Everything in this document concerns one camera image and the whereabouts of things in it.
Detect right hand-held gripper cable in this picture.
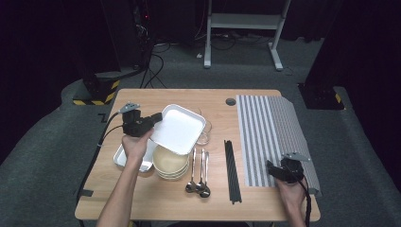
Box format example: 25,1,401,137
297,174,313,227

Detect white square tray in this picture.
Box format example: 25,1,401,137
150,103,207,156
113,138,159,173

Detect person's left hand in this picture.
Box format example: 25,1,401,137
121,127,155,166

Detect black floor cable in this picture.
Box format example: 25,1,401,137
139,53,168,90

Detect grey striped placemat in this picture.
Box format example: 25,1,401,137
235,94,320,190

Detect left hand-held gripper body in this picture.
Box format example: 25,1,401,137
118,101,155,138

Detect white metal desk frame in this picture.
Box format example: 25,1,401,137
203,0,292,72

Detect cable bundle under desk frame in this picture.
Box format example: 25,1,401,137
195,29,272,51

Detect black stand with hazard stripes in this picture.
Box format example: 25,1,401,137
72,71,121,107
297,82,345,111

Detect person's right hand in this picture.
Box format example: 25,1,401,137
276,179,308,221

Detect clear glass cup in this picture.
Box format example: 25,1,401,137
195,119,213,147

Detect left hand-held gripper cable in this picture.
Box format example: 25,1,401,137
76,112,126,206

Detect black equipment tower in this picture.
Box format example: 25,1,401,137
131,0,155,70

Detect hand-held gripper cable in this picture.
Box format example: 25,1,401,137
297,174,313,227
76,112,126,206

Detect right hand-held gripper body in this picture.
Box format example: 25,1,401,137
280,151,311,186

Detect bundle of black chopsticks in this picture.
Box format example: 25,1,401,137
223,139,243,205

